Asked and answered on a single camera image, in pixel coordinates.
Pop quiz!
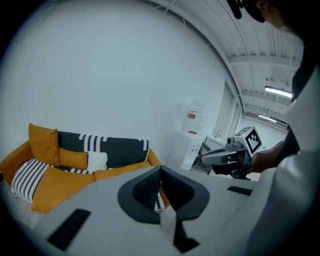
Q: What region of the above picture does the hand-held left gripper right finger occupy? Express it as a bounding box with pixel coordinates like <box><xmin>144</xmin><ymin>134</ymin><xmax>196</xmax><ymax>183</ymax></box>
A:
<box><xmin>160</xmin><ymin>165</ymin><xmax>211</xmax><ymax>223</ymax></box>

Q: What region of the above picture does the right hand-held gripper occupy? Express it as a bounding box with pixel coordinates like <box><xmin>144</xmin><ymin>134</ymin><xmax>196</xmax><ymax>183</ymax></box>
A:
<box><xmin>200</xmin><ymin>125</ymin><xmax>264</xmax><ymax>180</ymax></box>

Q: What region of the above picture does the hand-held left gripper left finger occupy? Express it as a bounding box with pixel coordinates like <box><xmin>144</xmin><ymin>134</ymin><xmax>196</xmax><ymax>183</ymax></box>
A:
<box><xmin>117</xmin><ymin>165</ymin><xmax>162</xmax><ymax>224</ymax></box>

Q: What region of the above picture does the white square cushion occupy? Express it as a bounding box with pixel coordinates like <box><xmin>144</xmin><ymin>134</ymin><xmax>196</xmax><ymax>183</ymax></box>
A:
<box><xmin>87</xmin><ymin>151</ymin><xmax>109</xmax><ymax>173</ymax></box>

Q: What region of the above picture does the orange sofa seat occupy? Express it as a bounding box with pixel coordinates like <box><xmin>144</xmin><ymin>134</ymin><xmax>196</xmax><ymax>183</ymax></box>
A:
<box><xmin>0</xmin><ymin>134</ymin><xmax>171</xmax><ymax>215</ymax></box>

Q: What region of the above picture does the person's right forearm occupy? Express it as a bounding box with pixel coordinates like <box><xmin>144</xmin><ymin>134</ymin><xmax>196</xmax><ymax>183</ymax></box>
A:
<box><xmin>249</xmin><ymin>129</ymin><xmax>301</xmax><ymax>176</ymax></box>

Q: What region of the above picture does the small orange cushion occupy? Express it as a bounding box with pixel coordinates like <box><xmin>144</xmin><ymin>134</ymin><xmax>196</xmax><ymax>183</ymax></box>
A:
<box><xmin>58</xmin><ymin>147</ymin><xmax>89</xmax><ymax>171</ymax></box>

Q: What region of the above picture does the large orange cushion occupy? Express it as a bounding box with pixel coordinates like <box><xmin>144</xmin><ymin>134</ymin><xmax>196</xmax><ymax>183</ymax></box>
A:
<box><xmin>28</xmin><ymin>122</ymin><xmax>61</xmax><ymax>168</ymax></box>

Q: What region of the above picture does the white sink counter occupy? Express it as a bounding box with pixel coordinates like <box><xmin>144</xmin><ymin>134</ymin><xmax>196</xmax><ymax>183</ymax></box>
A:
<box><xmin>205</xmin><ymin>134</ymin><xmax>237</xmax><ymax>157</ymax></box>

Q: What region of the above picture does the black chair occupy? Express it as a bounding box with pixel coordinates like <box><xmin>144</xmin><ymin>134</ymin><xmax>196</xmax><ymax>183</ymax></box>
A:
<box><xmin>195</xmin><ymin>142</ymin><xmax>214</xmax><ymax>176</ymax></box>

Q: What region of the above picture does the white water dispenser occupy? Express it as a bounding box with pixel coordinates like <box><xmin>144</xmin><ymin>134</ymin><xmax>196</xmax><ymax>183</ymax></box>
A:
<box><xmin>166</xmin><ymin>130</ymin><xmax>206</xmax><ymax>172</ymax></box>

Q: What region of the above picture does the black white patterned blanket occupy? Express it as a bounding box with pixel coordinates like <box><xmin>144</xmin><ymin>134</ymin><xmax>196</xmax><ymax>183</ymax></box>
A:
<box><xmin>53</xmin><ymin>130</ymin><xmax>151</xmax><ymax>175</ymax></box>

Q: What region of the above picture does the clear water bottle red label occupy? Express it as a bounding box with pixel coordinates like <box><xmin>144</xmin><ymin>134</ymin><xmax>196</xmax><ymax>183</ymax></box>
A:
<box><xmin>180</xmin><ymin>99</ymin><xmax>209</xmax><ymax>136</ymax></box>

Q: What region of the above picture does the long ceiling light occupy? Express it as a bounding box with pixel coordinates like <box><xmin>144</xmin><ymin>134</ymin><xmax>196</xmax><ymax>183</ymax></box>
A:
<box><xmin>264</xmin><ymin>85</ymin><xmax>293</xmax><ymax>99</ymax></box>
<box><xmin>257</xmin><ymin>114</ymin><xmax>278</xmax><ymax>124</ymax></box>

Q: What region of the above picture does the black white striped throw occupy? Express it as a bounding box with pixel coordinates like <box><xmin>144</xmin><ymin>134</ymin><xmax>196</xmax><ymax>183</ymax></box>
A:
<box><xmin>10</xmin><ymin>157</ymin><xmax>51</xmax><ymax>204</ymax></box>

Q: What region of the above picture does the white textured rug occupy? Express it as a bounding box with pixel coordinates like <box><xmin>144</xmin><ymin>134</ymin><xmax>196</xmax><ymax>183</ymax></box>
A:
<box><xmin>0</xmin><ymin>178</ymin><xmax>177</xmax><ymax>245</ymax></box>

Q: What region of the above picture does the person's head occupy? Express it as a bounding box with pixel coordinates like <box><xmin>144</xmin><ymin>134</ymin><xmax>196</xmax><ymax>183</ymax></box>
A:
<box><xmin>254</xmin><ymin>0</ymin><xmax>310</xmax><ymax>42</ymax></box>

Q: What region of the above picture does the black head-worn camera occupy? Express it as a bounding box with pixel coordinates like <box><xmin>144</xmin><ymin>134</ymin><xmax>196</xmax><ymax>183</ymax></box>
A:
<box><xmin>228</xmin><ymin>0</ymin><xmax>266</xmax><ymax>24</ymax></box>

